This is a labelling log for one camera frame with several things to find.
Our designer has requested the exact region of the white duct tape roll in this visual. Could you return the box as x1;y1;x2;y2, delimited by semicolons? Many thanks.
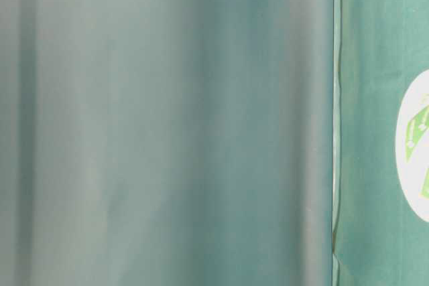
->
395;70;428;222

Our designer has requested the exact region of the green table cloth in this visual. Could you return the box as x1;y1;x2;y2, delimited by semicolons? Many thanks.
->
1;0;428;285

